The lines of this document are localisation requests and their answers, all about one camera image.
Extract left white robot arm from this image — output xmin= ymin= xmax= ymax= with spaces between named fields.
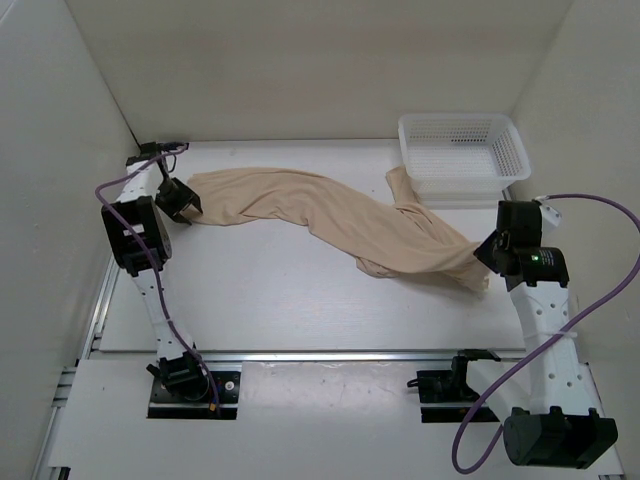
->
xmin=95 ymin=142 xmax=219 ymax=408

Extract white plastic basket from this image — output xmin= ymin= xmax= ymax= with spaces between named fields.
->
xmin=398 ymin=113 xmax=531 ymax=204

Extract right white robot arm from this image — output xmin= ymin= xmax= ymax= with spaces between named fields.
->
xmin=449 ymin=200 xmax=618 ymax=474

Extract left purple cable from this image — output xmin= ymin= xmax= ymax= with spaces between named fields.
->
xmin=94 ymin=142 xmax=224 ymax=416

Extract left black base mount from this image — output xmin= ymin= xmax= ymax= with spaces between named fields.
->
xmin=146 ymin=355 xmax=241 ymax=420

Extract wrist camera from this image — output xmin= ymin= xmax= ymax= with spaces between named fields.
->
xmin=533 ymin=196 xmax=562 ymax=236
xmin=139 ymin=142 xmax=164 ymax=159

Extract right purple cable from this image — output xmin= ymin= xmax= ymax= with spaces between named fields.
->
xmin=452 ymin=193 xmax=640 ymax=474

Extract purple cable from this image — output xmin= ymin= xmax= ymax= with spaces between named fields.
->
xmin=94 ymin=142 xmax=224 ymax=416
xmin=452 ymin=193 xmax=640 ymax=474

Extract beige trousers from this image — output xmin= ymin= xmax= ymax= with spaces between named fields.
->
xmin=187 ymin=167 xmax=490 ymax=292

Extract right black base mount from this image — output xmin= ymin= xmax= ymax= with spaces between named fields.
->
xmin=406 ymin=357 xmax=523 ymax=424

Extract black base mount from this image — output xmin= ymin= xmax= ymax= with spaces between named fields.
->
xmin=146 ymin=355 xmax=241 ymax=420
xmin=406 ymin=357 xmax=523 ymax=424

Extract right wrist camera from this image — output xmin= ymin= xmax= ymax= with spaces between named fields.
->
xmin=533 ymin=196 xmax=562 ymax=236

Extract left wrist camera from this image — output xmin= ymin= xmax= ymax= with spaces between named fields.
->
xmin=139 ymin=142 xmax=164 ymax=159

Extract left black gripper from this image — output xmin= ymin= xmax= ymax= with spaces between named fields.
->
xmin=154 ymin=177 xmax=201 ymax=224

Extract aluminium frame rail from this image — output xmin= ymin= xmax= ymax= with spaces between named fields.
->
xmin=29 ymin=144 xmax=626 ymax=480

